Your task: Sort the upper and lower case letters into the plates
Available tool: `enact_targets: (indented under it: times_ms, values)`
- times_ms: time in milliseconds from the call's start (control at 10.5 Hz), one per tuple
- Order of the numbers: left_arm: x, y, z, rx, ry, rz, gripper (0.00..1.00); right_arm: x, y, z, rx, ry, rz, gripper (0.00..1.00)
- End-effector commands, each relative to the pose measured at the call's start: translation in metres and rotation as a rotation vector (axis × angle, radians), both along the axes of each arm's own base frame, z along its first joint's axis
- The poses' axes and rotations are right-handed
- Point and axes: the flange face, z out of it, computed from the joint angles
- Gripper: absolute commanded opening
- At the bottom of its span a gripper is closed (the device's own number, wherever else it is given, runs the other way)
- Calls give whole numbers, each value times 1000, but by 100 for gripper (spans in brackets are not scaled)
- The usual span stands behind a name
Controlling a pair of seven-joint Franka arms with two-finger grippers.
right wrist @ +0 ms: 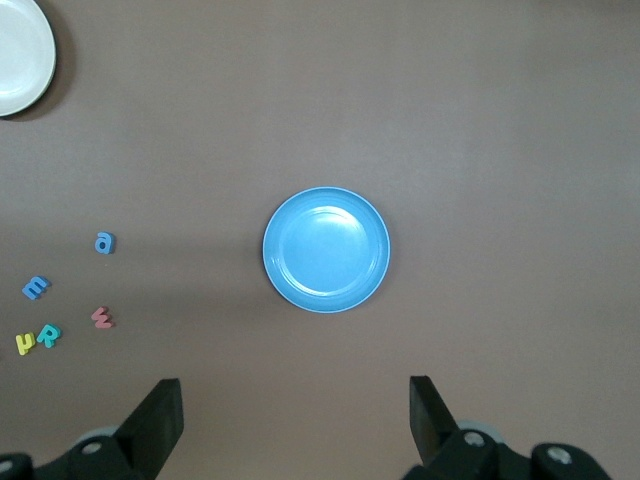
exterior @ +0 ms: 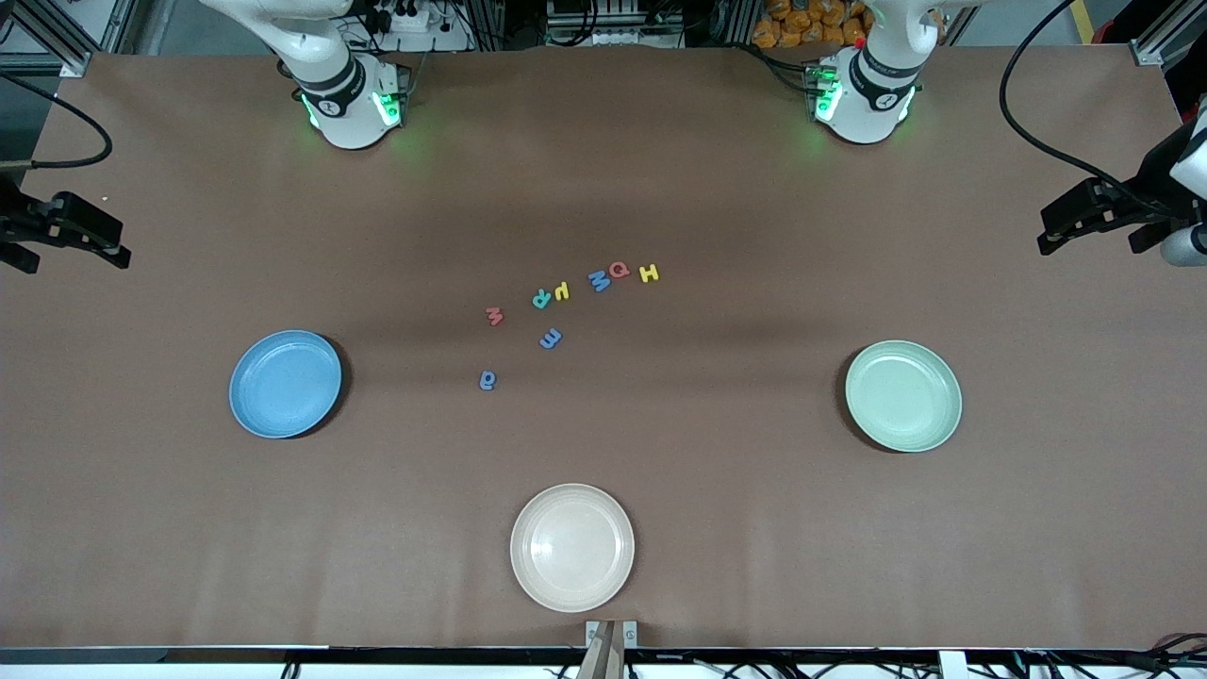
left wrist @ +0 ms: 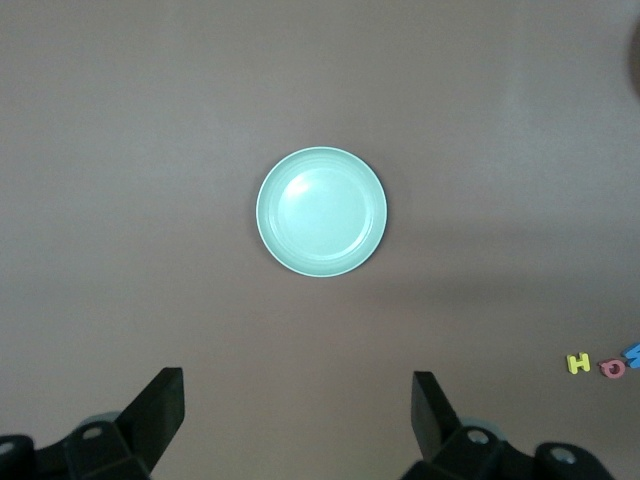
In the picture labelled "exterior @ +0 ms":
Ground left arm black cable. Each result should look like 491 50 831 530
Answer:
1000 0 1180 223

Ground aluminium frame profile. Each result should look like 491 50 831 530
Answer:
9 0 105 78
1132 0 1207 67

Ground white power strip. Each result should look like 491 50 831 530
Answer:
363 0 472 53

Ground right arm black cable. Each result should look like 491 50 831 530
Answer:
0 74 114 171

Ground blue plate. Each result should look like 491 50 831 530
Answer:
229 329 343 440

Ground orange snack packets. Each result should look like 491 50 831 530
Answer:
752 0 873 50

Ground black equipment rack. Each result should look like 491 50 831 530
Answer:
547 0 685 48

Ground light green plate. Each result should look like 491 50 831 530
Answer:
845 339 964 454

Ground brown table cover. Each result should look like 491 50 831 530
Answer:
0 45 1207 652

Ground tan mounting pole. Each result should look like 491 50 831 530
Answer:
577 622 627 679

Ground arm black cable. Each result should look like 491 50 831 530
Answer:
0 74 114 171
1000 0 1180 223

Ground red black cable bundle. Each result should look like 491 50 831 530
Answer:
1018 630 1207 679

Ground beige plate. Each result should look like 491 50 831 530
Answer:
510 483 636 614

